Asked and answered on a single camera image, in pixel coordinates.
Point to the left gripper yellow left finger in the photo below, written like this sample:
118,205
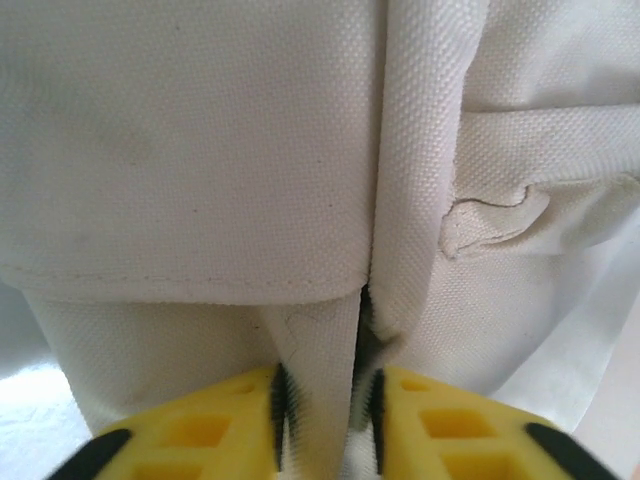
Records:
200,430

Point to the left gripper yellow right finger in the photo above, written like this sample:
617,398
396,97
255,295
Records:
465,435

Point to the cream canvas backpack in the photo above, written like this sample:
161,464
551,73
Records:
200,150

